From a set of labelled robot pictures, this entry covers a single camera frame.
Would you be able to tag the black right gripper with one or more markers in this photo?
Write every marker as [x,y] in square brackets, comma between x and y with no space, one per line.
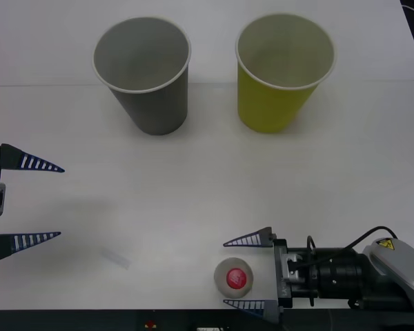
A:
[282,289]

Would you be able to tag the red round button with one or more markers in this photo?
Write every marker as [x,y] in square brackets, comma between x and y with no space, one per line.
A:
[150,324]

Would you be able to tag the clear bottle with red cap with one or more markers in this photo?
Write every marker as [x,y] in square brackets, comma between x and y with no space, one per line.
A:
[235,278]

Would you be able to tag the black robot torso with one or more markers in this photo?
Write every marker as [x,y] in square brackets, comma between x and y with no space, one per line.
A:
[55,320]

